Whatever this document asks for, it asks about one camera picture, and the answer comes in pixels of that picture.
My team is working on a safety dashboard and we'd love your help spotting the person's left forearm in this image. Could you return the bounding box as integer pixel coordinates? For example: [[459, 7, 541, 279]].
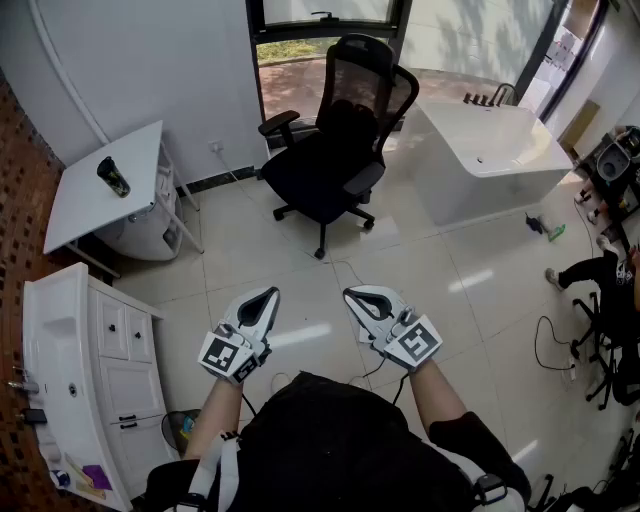
[[182, 377, 246, 461]]

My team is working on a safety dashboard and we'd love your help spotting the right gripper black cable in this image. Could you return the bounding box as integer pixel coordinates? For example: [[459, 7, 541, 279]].
[[362, 357, 412, 407]]

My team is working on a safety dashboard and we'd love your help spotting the white shoulder harness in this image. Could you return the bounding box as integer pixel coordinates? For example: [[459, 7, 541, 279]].
[[174, 432, 511, 512]]

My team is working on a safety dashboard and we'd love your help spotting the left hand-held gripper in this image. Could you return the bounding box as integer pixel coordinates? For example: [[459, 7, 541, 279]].
[[198, 287, 281, 385]]

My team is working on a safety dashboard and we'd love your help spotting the white bathtub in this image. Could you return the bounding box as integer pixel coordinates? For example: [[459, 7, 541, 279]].
[[399, 97, 575, 229]]

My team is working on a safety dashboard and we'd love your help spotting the white wall pipe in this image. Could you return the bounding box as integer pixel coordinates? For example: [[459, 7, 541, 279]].
[[27, 0, 111, 146]]

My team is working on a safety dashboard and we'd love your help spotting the black mesh wastebasket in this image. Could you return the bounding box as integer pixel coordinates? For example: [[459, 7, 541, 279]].
[[160, 408, 204, 459]]

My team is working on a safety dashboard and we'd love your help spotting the black swivel chair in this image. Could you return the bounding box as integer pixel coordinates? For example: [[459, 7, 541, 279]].
[[569, 289, 640, 411]]

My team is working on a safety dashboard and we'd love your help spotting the chrome sink faucet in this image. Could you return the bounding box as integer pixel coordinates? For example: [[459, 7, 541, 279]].
[[7, 364, 41, 396]]

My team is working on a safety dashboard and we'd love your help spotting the black mesh office chair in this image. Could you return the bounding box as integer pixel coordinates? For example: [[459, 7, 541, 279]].
[[258, 33, 420, 260]]

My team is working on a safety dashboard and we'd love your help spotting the white folding table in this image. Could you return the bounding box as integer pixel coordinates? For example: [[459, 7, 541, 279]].
[[42, 119, 205, 279]]

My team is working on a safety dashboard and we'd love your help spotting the light wooden brush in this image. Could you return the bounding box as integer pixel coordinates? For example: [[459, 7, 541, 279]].
[[64, 452, 106, 501]]

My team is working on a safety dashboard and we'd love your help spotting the person's black clothed body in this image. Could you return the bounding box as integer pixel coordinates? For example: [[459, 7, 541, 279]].
[[145, 370, 534, 512]]

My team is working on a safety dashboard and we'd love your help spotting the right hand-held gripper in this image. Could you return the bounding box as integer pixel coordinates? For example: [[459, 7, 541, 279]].
[[342, 284, 444, 373]]

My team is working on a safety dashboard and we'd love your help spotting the person's right forearm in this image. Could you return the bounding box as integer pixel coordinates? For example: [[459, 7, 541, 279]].
[[408, 357, 471, 441]]

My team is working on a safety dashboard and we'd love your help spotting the black travel cup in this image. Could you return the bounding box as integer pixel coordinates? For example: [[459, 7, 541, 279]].
[[99, 167, 132, 199]]

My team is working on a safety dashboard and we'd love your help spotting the white vanity sink cabinet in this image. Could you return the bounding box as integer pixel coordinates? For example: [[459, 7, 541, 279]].
[[20, 262, 166, 512]]

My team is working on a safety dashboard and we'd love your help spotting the black framed window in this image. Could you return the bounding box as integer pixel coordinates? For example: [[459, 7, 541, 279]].
[[244, 0, 414, 151]]

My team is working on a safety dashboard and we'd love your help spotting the black grey machine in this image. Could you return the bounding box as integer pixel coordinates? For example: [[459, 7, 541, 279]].
[[592, 124, 640, 201]]

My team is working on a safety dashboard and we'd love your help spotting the black floor cable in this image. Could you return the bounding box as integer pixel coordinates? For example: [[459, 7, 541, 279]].
[[533, 314, 576, 372]]

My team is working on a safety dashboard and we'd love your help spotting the dark bathtub faucet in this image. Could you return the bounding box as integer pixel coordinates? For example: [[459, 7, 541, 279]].
[[462, 82, 521, 107]]

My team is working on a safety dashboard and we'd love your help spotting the purple cloth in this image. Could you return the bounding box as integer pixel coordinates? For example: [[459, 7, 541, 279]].
[[82, 464, 114, 491]]

